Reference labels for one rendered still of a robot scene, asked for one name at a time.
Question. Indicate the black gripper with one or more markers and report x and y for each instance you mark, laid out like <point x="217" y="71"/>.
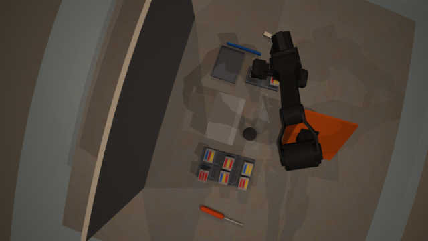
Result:
<point x="261" y="69"/>

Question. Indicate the red-handled screwdriver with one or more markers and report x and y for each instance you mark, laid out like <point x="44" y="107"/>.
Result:
<point x="216" y="214"/>

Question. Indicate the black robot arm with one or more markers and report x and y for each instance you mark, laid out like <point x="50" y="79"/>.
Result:
<point x="285" y="64"/>

